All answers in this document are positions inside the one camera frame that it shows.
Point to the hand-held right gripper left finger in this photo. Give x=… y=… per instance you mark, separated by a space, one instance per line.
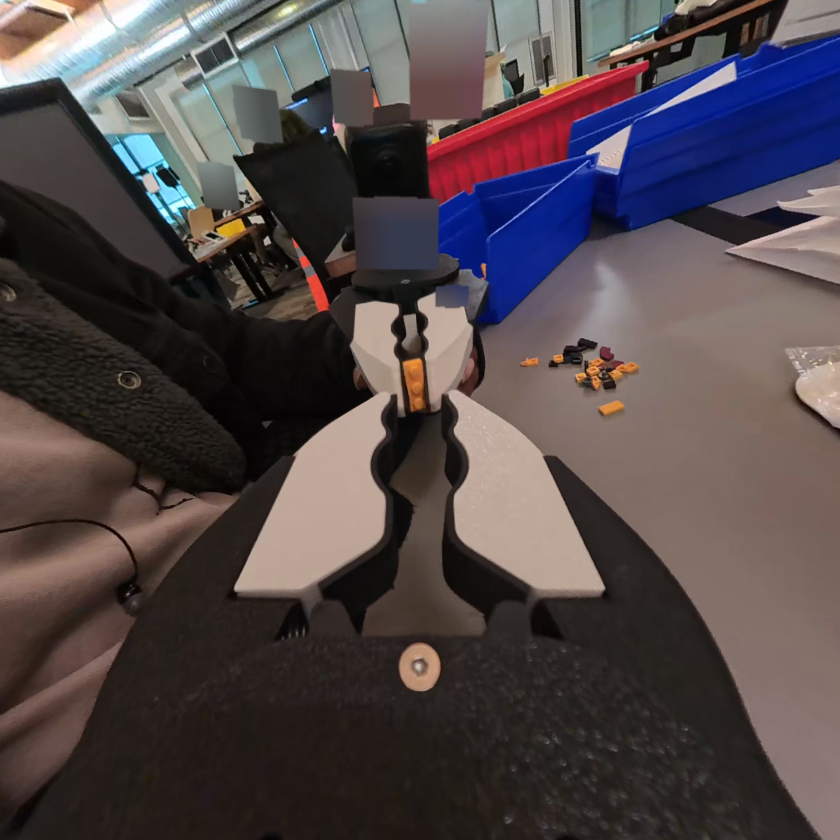
x=315 y=518

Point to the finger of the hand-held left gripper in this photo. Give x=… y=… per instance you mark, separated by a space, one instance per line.
x=449 y=348
x=374 y=348

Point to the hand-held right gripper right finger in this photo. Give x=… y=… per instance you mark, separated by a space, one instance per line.
x=518 y=518

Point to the orange lego plate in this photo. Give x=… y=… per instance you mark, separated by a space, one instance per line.
x=415 y=387
x=611 y=409

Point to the pile of small lego pieces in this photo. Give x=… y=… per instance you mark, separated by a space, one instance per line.
x=594 y=371

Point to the person's left hand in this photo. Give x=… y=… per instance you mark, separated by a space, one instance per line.
x=476 y=367

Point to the row of black chairs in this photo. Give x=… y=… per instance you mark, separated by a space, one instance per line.
x=499 y=111

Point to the red storage bin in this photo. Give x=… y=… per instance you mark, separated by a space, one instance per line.
x=512 y=151

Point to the background wooden desk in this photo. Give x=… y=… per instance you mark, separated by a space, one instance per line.
x=229 y=246

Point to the beige hooded sweatshirt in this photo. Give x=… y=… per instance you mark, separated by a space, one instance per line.
x=79 y=558

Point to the background wooden table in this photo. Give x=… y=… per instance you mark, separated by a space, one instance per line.
x=630 y=58

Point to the white book stand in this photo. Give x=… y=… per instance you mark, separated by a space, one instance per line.
x=823 y=400

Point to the plastic bag of black parts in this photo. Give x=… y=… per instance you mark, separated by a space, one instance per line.
x=810 y=358

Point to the white paper bag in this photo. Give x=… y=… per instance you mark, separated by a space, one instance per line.
x=800 y=253
x=814 y=203

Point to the dark display panel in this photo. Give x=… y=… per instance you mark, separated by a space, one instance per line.
x=26 y=98

